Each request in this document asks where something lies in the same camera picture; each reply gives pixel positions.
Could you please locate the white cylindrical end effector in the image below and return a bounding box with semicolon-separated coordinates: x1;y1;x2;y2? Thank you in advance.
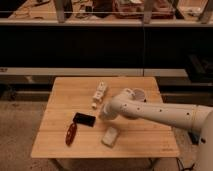
99;103;118;120

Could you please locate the black eraser block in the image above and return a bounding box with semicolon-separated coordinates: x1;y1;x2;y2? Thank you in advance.
73;113;96;127

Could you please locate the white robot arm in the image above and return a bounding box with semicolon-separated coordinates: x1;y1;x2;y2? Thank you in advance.
100;88;213;171

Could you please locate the white tube bottle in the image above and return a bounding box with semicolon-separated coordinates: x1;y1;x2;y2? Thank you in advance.
92;82;107;109

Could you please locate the green bowl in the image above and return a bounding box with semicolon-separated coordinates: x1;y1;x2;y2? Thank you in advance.
133;88;146;102

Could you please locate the wooden table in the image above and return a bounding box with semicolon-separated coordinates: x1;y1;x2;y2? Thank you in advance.
31;77;179;159

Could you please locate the dark red oblong object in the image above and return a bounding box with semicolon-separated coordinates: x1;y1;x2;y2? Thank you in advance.
65;123;77;146

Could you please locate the long background workbench shelf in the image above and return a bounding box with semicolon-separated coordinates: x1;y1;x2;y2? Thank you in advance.
0;0;213;82

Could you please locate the black floor cable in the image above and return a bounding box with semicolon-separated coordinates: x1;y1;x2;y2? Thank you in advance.
175;156;198;171

